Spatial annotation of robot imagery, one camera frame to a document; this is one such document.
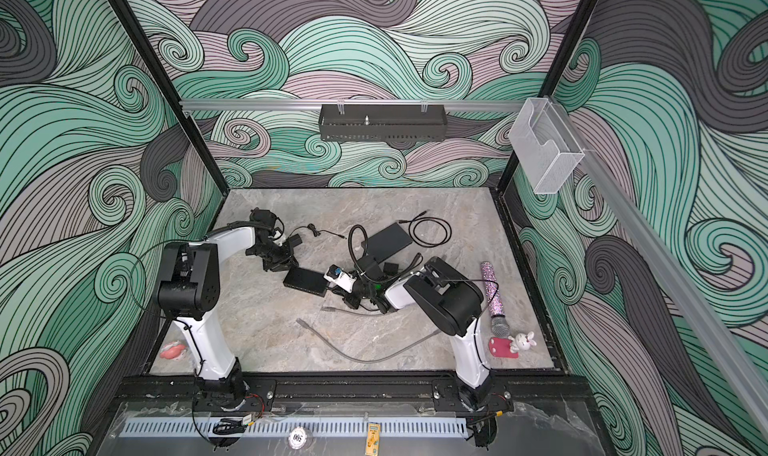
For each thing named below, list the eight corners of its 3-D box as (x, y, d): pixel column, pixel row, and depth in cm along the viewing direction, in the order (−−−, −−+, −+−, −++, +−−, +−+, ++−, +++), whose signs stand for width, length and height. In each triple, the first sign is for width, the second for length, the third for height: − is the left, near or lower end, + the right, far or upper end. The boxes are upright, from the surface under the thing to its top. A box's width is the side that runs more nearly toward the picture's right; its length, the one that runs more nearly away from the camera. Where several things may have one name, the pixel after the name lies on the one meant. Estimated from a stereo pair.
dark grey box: (375, 264, 101) (375, 260, 99) (361, 244, 106) (361, 240, 104) (412, 244, 106) (412, 240, 104) (396, 226, 112) (397, 222, 110)
